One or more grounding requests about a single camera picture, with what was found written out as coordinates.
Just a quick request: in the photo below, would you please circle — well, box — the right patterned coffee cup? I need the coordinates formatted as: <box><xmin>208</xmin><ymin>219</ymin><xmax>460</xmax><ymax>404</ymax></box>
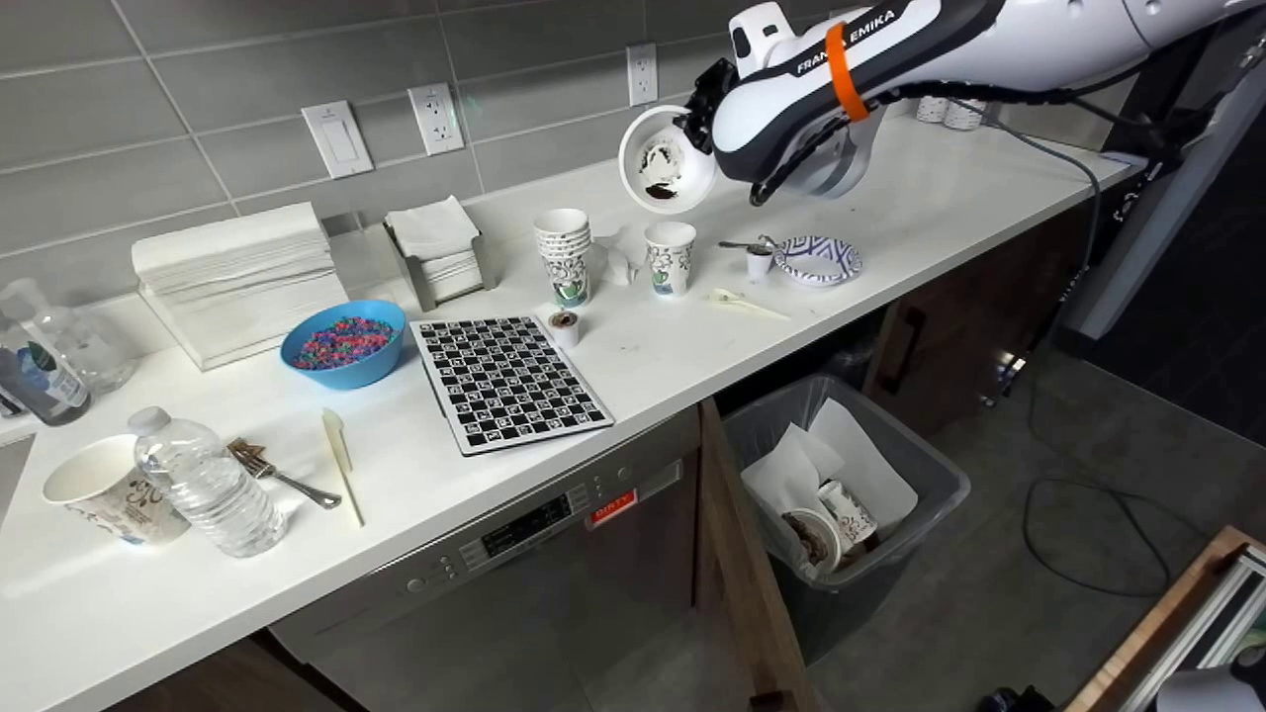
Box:
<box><xmin>643</xmin><ymin>221</ymin><xmax>694</xmax><ymax>298</ymax></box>

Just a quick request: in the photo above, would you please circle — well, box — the left patterned coffee cup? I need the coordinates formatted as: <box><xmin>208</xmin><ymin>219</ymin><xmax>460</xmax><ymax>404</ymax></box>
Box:
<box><xmin>535</xmin><ymin>205</ymin><xmax>593</xmax><ymax>304</ymax></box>

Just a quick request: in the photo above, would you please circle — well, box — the black perforated tray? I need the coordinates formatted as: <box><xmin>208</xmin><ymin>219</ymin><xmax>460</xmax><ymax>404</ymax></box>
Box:
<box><xmin>413</xmin><ymin>318</ymin><xmax>613</xmax><ymax>457</ymax></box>

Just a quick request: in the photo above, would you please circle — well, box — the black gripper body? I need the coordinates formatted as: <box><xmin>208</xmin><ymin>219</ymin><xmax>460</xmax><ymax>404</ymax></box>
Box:
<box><xmin>677</xmin><ymin>60</ymin><xmax>735</xmax><ymax>156</ymax></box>

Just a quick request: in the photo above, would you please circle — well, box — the grey trash bin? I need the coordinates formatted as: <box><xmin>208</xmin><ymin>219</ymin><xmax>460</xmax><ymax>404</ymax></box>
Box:
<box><xmin>722</xmin><ymin>375</ymin><xmax>969</xmax><ymax>658</ymax></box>

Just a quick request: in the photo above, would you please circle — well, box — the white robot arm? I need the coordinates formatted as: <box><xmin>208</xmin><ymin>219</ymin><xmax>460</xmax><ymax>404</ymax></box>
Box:
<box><xmin>677</xmin><ymin>0</ymin><xmax>1266</xmax><ymax>205</ymax></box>

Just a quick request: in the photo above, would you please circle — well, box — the white wall outlet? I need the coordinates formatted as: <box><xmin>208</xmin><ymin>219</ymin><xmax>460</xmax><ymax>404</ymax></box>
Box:
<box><xmin>623</xmin><ymin>45</ymin><xmax>655</xmax><ymax>109</ymax></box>
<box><xmin>406</xmin><ymin>82</ymin><xmax>464</xmax><ymax>156</ymax></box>

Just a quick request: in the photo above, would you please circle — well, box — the blue bowl with candy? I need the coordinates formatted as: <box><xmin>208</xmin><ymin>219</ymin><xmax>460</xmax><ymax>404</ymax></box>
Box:
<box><xmin>280</xmin><ymin>301</ymin><xmax>406</xmax><ymax>392</ymax></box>

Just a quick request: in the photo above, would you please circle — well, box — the white patterned mug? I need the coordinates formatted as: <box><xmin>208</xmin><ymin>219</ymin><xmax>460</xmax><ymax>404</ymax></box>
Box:
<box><xmin>43</xmin><ymin>437</ymin><xmax>191</xmax><ymax>548</ymax></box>

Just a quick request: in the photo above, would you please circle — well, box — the white bowl with coffee grounds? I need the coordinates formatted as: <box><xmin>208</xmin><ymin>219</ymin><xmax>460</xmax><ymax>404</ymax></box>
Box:
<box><xmin>618</xmin><ymin>105</ymin><xmax>717</xmax><ymax>215</ymax></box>

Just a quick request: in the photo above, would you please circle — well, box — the metal fork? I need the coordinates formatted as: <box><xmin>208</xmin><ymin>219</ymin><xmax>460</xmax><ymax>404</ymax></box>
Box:
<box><xmin>228</xmin><ymin>440</ymin><xmax>338</xmax><ymax>509</ymax></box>

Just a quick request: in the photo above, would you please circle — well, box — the beige plastic spoon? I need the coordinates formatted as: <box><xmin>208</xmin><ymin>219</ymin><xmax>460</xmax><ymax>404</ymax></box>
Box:
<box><xmin>702</xmin><ymin>288</ymin><xmax>788</xmax><ymax>321</ymax></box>

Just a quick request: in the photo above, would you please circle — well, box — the clear plastic water bottle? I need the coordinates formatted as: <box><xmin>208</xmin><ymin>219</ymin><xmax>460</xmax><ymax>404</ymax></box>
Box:
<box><xmin>126</xmin><ymin>407</ymin><xmax>283</xmax><ymax>560</ymax></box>

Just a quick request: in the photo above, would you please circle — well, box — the clear glass jar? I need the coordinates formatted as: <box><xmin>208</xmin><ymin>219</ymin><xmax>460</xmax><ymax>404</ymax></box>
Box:
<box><xmin>0</xmin><ymin>276</ymin><xmax>89</xmax><ymax>426</ymax></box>

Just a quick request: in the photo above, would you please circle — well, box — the white wall switch plate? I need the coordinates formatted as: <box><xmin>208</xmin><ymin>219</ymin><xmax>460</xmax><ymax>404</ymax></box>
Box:
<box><xmin>300</xmin><ymin>105</ymin><xmax>373</xmax><ymax>180</ymax></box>

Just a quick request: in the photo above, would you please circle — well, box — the small napkin stack holder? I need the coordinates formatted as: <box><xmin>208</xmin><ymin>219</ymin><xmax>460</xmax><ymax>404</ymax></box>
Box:
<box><xmin>384</xmin><ymin>197</ymin><xmax>486</xmax><ymax>309</ymax></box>

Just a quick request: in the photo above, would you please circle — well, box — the patterned coffee cup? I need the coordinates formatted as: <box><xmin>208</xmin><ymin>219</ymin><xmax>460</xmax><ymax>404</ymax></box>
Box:
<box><xmin>535</xmin><ymin>205</ymin><xmax>593</xmax><ymax>304</ymax></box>
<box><xmin>643</xmin><ymin>221</ymin><xmax>694</xmax><ymax>298</ymax></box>

